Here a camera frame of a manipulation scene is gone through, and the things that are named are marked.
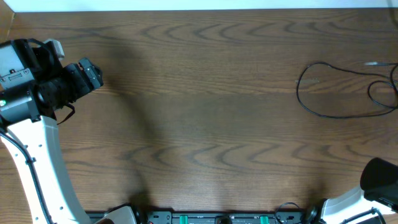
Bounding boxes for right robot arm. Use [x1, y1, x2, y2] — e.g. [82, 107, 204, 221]
[303, 157, 397, 223]

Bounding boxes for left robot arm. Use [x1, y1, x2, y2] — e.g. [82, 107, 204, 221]
[1, 58, 137, 223]

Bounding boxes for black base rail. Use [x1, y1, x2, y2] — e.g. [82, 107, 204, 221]
[132, 210, 305, 224]

